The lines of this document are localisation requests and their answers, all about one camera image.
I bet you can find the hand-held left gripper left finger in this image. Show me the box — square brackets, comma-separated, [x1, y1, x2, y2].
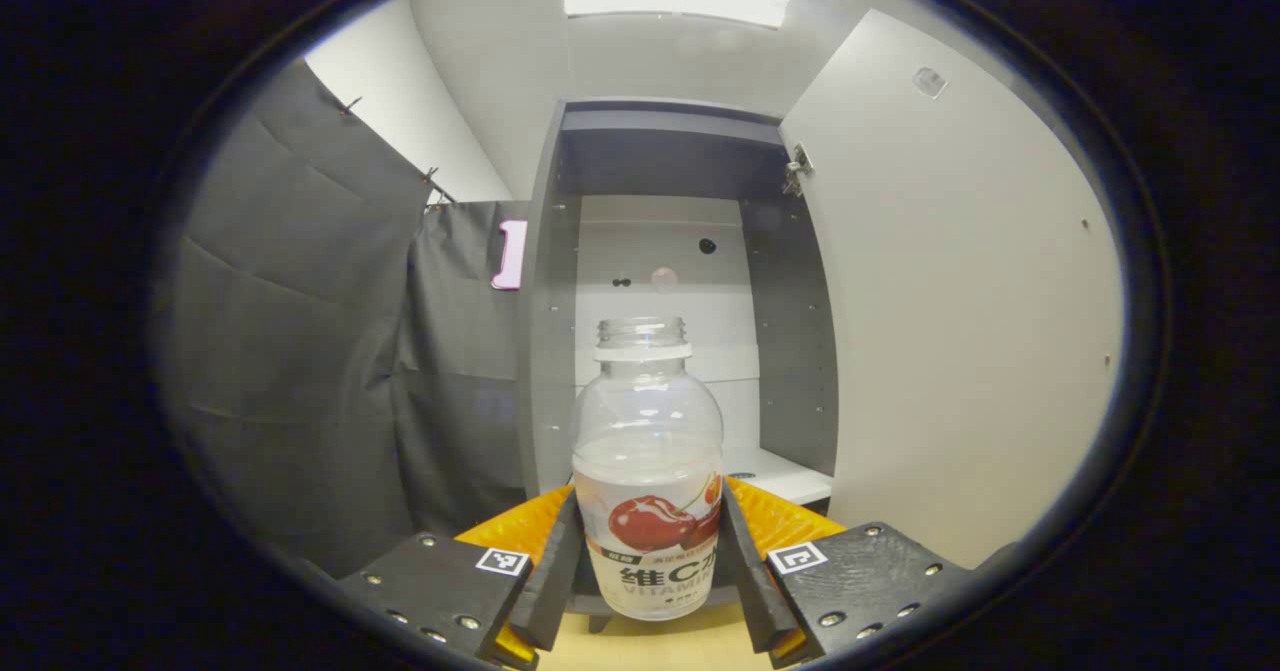
[335, 486, 586, 670]

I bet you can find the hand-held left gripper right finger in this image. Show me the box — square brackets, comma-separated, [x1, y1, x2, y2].
[718, 477, 979, 670]

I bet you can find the clear bottle with cherry label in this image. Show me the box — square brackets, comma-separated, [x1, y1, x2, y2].
[570, 316, 725, 622]

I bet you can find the white cabinet door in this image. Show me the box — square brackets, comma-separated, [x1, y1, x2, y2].
[780, 8, 1126, 570]

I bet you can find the white cabinet shelf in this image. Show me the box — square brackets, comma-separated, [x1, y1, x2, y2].
[722, 446, 834, 505]

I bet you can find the metal door hinge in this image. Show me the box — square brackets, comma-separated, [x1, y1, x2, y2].
[782, 143, 815, 198]

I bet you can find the black backdrop cloth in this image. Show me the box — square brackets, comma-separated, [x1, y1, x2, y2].
[155, 58, 531, 577]

